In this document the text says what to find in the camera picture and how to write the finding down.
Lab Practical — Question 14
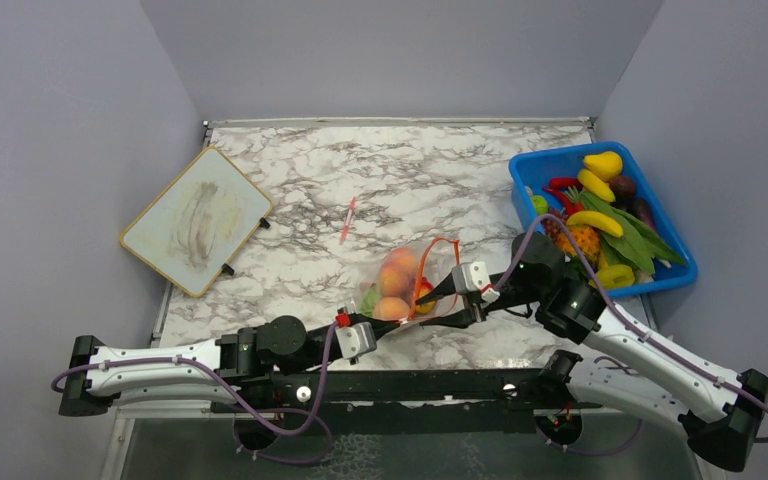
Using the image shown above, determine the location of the red yellow apple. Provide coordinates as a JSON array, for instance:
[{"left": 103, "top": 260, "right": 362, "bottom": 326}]
[{"left": 413, "top": 278, "right": 437, "bottom": 316}]

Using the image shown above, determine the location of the green cabbage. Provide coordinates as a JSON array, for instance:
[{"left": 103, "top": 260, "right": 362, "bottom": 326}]
[{"left": 359, "top": 285, "right": 382, "bottom": 318}]

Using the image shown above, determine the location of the clear orange zip top bag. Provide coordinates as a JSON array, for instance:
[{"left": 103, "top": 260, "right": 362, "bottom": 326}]
[{"left": 352, "top": 237, "right": 461, "bottom": 324}]

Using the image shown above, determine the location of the pink peach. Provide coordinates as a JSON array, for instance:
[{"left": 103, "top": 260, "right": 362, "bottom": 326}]
[{"left": 372, "top": 296, "right": 411, "bottom": 321}]

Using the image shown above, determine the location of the small orange peach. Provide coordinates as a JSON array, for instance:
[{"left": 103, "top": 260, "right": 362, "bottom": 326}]
[{"left": 385, "top": 247, "right": 419, "bottom": 275}]

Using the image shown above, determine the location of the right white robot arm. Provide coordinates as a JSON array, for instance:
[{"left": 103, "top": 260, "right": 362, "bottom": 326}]
[{"left": 419, "top": 233, "right": 768, "bottom": 472}]

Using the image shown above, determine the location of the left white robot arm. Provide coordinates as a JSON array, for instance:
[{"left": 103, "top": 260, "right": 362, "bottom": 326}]
[{"left": 50, "top": 311, "right": 408, "bottom": 417}]

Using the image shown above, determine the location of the dark grape bunch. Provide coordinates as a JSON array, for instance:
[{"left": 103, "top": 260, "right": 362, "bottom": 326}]
[{"left": 541, "top": 207, "right": 568, "bottom": 237}]

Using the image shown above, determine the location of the orange spiky pineapple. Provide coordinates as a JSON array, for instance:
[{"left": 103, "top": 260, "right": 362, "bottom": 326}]
[{"left": 553, "top": 226, "right": 602, "bottom": 267}]

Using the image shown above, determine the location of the small green lime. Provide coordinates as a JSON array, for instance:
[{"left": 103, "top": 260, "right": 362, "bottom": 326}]
[{"left": 530, "top": 195, "right": 549, "bottom": 215}]

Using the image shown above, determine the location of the yellow banana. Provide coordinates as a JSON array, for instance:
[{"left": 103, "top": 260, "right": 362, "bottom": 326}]
[
  {"left": 566, "top": 210, "right": 624, "bottom": 238},
  {"left": 577, "top": 169, "right": 616, "bottom": 203}
]

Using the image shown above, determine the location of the yellow bell pepper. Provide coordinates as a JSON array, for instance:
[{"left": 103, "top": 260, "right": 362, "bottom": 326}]
[{"left": 596, "top": 264, "right": 636, "bottom": 290}]

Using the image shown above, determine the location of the red chili pepper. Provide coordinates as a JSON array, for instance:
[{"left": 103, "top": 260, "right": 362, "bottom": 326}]
[{"left": 543, "top": 177, "right": 584, "bottom": 215}]

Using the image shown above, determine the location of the blue plastic bin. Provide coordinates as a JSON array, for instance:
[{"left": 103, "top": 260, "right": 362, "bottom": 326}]
[{"left": 508, "top": 140, "right": 699, "bottom": 299}]

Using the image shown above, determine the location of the red white pen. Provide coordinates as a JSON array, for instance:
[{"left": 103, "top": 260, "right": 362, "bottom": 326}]
[{"left": 339, "top": 196, "right": 357, "bottom": 245}]

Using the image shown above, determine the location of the green leafy vegetable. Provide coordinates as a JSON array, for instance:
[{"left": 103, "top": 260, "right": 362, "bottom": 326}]
[{"left": 580, "top": 191, "right": 687, "bottom": 275}]

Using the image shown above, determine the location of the dark passion fruit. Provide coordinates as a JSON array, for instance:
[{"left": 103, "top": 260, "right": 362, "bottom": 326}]
[{"left": 608, "top": 175, "right": 637, "bottom": 203}]

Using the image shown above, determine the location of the purple eggplant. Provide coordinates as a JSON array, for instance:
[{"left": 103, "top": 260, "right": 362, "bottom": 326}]
[{"left": 630, "top": 197, "right": 657, "bottom": 231}]

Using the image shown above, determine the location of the yellow pear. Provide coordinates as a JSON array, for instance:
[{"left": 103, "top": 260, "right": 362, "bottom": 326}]
[{"left": 583, "top": 151, "right": 624, "bottom": 183}]

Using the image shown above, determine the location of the wood framed whiteboard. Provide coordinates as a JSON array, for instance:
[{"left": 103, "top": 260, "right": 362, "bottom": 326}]
[{"left": 119, "top": 146, "right": 274, "bottom": 298}]

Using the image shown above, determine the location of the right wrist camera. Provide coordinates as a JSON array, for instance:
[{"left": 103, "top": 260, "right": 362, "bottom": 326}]
[{"left": 451, "top": 261, "right": 500, "bottom": 305}]

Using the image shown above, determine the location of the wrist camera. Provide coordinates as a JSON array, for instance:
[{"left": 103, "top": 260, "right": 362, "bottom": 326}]
[
  {"left": 335, "top": 312, "right": 378, "bottom": 365},
  {"left": 451, "top": 261, "right": 500, "bottom": 305}
]

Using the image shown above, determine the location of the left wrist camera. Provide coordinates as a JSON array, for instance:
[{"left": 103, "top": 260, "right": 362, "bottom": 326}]
[{"left": 335, "top": 312, "right": 378, "bottom": 365}]

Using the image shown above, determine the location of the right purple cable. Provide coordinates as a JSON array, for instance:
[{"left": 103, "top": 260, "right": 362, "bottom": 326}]
[{"left": 493, "top": 213, "right": 768, "bottom": 458}]

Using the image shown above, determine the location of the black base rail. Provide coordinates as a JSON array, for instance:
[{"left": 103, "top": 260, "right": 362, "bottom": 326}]
[{"left": 211, "top": 367, "right": 604, "bottom": 439}]

